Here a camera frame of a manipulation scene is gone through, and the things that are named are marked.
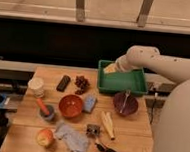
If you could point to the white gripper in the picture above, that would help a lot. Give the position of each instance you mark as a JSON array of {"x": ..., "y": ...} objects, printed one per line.
[{"x": 121, "y": 65}]

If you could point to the black eraser block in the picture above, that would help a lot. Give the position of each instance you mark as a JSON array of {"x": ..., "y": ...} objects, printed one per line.
[{"x": 63, "y": 83}]

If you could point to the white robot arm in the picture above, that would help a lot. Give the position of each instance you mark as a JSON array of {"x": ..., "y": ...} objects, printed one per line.
[{"x": 173, "y": 130}]

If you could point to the purple bowl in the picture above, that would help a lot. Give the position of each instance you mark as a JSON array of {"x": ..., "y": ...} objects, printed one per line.
[{"x": 131, "y": 104}]

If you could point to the red bowl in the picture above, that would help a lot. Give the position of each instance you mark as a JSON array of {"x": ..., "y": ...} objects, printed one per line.
[{"x": 70, "y": 106}]

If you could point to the green plastic tray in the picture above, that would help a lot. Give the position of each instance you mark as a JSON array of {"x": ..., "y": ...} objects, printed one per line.
[{"x": 117, "y": 82}]

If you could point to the metal fork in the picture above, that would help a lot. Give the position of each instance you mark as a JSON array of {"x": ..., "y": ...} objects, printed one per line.
[{"x": 127, "y": 94}]

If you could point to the bunch of dark grapes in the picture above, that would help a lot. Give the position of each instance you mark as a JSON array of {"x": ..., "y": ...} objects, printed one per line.
[{"x": 82, "y": 85}]

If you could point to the blue sponge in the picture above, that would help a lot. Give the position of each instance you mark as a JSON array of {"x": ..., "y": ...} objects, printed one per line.
[{"x": 89, "y": 103}]

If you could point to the small grey cup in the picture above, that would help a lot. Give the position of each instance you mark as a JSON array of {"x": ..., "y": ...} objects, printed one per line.
[{"x": 51, "y": 115}]

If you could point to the orange carrot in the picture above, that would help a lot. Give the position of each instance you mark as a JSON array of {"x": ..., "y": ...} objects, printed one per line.
[{"x": 43, "y": 107}]

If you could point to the light blue cloth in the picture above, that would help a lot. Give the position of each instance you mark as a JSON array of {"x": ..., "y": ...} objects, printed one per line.
[{"x": 75, "y": 141}]

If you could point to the red yellow apple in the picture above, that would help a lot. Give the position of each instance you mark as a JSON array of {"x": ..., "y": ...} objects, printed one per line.
[{"x": 45, "y": 137}]

